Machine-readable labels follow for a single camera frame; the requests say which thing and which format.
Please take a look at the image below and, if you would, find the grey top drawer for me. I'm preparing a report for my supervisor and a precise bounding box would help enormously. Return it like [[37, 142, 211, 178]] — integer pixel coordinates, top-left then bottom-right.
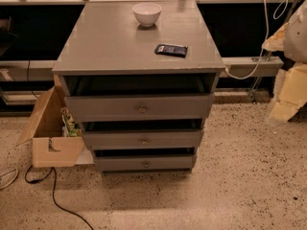
[[65, 94, 214, 123]]

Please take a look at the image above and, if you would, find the grey drawer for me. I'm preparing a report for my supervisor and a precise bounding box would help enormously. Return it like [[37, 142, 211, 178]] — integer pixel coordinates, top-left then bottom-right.
[[94, 155, 197, 172], [83, 130, 203, 150], [65, 94, 214, 123]]

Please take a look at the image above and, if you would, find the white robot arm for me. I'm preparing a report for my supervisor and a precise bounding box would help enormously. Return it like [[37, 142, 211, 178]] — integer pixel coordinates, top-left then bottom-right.
[[262, 1, 307, 126]]

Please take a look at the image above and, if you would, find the grey drawer cabinet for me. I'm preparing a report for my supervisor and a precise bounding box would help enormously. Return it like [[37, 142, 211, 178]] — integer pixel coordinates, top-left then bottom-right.
[[53, 1, 224, 159]]

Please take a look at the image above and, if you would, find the grey middle drawer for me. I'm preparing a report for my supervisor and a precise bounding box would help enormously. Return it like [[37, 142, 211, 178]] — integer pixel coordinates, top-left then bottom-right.
[[83, 130, 203, 150]]

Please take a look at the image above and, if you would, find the grey bottom drawer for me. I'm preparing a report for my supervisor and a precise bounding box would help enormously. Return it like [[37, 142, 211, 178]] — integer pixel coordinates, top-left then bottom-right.
[[94, 155, 197, 172]]

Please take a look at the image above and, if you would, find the dark blue snack packet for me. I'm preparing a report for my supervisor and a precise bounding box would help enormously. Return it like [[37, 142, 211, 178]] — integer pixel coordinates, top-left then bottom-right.
[[154, 43, 188, 58]]

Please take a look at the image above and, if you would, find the green packet in box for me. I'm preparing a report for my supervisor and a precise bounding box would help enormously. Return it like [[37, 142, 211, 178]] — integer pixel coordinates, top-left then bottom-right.
[[60, 107, 82, 137]]

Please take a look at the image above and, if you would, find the white bowl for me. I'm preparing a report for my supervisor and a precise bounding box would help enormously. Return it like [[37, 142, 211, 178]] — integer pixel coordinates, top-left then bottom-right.
[[132, 2, 161, 27]]

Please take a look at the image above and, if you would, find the metal stand pole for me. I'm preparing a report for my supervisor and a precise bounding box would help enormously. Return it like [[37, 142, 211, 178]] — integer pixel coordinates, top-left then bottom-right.
[[248, 0, 307, 104]]

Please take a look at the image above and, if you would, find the cardboard box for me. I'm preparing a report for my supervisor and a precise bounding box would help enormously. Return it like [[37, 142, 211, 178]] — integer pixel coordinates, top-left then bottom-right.
[[17, 75, 84, 168]]

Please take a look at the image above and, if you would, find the white hanging cable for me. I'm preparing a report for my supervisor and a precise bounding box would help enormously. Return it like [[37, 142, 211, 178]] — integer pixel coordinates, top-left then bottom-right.
[[224, 0, 290, 81]]

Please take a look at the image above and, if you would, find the black floor cable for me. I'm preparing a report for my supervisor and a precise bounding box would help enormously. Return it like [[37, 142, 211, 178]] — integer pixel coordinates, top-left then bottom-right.
[[24, 164, 95, 230]]

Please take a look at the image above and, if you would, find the white floor cable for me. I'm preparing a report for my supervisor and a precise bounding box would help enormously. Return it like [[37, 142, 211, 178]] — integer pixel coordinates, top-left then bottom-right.
[[0, 167, 19, 191]]

